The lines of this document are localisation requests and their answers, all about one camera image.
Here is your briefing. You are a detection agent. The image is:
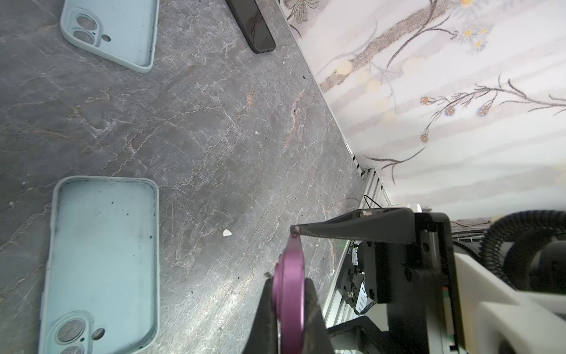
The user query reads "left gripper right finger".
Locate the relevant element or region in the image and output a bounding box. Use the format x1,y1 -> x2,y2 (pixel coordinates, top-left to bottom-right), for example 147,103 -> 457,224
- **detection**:
302,278 -> 335,354

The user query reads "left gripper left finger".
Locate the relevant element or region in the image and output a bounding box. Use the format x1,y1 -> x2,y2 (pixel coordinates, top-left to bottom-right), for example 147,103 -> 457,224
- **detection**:
242,277 -> 279,354

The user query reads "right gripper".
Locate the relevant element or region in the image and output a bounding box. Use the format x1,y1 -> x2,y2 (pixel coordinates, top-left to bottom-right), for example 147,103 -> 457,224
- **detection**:
290,208 -> 465,353

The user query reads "light blue case centre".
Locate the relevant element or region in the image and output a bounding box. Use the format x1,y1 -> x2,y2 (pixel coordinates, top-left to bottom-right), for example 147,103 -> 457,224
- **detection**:
38,176 -> 160,353

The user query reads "light blue case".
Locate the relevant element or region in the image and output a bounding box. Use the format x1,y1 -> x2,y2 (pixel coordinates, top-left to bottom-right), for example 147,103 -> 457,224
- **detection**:
38,176 -> 160,353
60,0 -> 160,74

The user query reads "black phone far right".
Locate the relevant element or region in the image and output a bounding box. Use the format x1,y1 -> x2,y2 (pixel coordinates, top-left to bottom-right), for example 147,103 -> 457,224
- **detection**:
226,0 -> 277,54

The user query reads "light blue case far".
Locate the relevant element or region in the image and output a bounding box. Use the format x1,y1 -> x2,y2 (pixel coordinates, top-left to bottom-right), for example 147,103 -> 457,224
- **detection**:
60,0 -> 160,74

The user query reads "right black corrugated cable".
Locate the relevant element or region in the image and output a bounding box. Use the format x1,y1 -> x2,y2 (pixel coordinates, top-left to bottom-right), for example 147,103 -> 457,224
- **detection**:
479,209 -> 566,293

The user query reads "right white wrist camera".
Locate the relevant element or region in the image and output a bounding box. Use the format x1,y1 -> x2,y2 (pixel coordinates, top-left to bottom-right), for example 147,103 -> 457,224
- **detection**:
455,254 -> 565,353

